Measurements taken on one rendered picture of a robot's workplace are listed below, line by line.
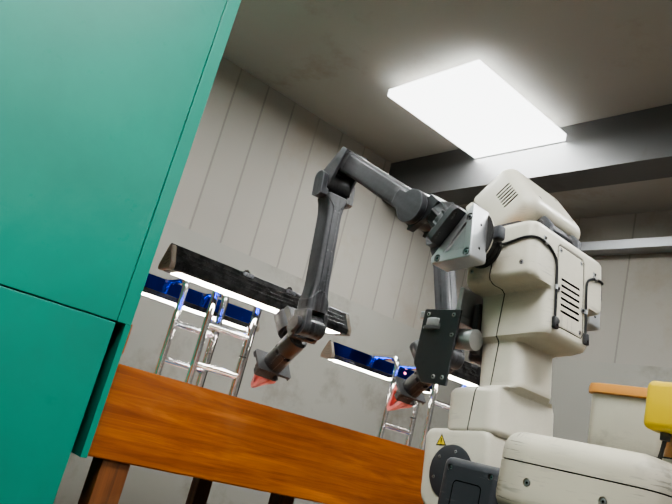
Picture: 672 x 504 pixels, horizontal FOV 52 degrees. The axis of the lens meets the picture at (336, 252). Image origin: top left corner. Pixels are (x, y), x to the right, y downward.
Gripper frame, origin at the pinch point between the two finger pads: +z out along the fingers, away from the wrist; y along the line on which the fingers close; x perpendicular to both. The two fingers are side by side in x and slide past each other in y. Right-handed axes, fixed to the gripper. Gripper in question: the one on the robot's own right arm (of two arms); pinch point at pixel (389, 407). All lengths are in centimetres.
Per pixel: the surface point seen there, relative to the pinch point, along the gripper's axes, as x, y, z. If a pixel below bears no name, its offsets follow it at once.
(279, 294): -28.9, 34.9, -1.3
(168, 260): -27, 70, 1
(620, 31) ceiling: -131, -76, -115
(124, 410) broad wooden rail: 22, 80, 2
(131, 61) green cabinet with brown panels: -27, 104, -44
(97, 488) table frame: 33, 80, 13
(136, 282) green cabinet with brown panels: 6, 88, -17
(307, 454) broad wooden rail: 21.7, 33.6, 1.8
